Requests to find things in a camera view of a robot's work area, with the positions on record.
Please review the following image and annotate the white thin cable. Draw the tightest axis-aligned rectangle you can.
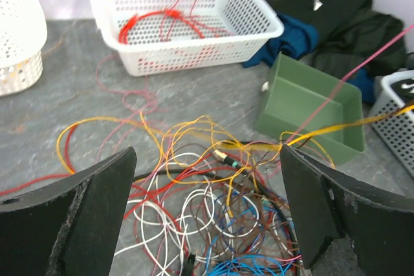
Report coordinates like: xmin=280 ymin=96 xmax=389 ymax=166
xmin=113 ymin=151 xmax=301 ymax=276

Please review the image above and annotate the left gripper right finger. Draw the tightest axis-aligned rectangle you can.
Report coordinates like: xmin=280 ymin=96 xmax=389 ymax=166
xmin=280 ymin=145 xmax=413 ymax=275

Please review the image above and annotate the blue thin cable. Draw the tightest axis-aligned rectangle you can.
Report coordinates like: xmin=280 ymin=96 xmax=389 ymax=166
xmin=203 ymin=191 xmax=305 ymax=276

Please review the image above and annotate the red ethernet cable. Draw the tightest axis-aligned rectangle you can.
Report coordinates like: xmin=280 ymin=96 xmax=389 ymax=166
xmin=118 ymin=9 xmax=182 ymax=44
xmin=164 ymin=9 xmax=204 ymax=39

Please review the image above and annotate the black thick cable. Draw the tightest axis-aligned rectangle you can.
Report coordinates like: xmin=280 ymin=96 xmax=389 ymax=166
xmin=132 ymin=140 xmax=305 ymax=276

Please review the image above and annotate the green plastic tray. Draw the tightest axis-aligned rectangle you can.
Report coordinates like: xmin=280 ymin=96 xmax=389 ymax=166
xmin=253 ymin=52 xmax=366 ymax=165

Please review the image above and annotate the brown thin wire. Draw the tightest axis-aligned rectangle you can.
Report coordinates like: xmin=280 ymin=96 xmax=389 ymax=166
xmin=171 ymin=140 xmax=305 ymax=257

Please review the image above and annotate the white perforated basket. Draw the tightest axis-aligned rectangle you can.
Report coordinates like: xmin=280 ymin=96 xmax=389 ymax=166
xmin=1 ymin=0 xmax=47 ymax=96
xmin=90 ymin=0 xmax=284 ymax=76

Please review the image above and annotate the yellow thin wire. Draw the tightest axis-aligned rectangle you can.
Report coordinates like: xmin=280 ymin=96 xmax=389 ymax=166
xmin=56 ymin=104 xmax=414 ymax=218

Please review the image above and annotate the black braided teal-plug cable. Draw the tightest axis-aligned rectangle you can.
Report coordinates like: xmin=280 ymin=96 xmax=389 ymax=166
xmin=212 ymin=148 xmax=253 ymax=173

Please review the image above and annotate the white laundry bin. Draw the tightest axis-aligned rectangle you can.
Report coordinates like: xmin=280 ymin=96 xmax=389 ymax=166
xmin=369 ymin=70 xmax=413 ymax=173

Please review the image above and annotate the pink thin wire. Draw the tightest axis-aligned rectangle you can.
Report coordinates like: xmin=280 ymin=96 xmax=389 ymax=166
xmin=95 ymin=23 xmax=414 ymax=180

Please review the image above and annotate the left white perforated basket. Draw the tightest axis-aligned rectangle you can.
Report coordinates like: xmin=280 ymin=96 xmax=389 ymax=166
xmin=1 ymin=0 xmax=47 ymax=96

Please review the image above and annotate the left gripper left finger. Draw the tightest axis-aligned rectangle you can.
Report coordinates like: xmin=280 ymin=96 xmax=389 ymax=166
xmin=1 ymin=147 xmax=136 ymax=275

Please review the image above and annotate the red thin wire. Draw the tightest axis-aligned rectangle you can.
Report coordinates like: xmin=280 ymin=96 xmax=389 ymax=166
xmin=160 ymin=0 xmax=234 ymax=43

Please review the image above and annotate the black and blue jacket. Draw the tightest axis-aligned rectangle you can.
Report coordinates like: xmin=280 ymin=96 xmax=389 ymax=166
xmin=243 ymin=0 xmax=408 ymax=103

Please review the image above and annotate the right white perforated basket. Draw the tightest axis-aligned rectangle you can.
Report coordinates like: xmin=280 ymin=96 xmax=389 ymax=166
xmin=90 ymin=0 xmax=284 ymax=76

